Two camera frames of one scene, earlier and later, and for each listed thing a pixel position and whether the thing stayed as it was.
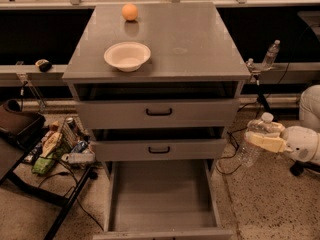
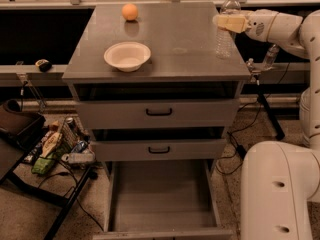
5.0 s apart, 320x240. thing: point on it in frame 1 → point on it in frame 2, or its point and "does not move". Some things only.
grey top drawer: [157, 113] does not move
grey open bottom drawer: [162, 199] does not move
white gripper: [299, 143] → [259, 26]
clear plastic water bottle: [264, 132] → [224, 39]
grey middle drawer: [159, 150] does not move
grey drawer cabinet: [158, 85] does not move
